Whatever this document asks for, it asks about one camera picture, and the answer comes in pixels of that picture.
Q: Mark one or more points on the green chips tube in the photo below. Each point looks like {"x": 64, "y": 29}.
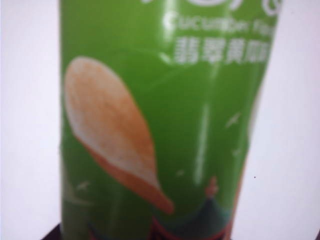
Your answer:
{"x": 155, "y": 120}

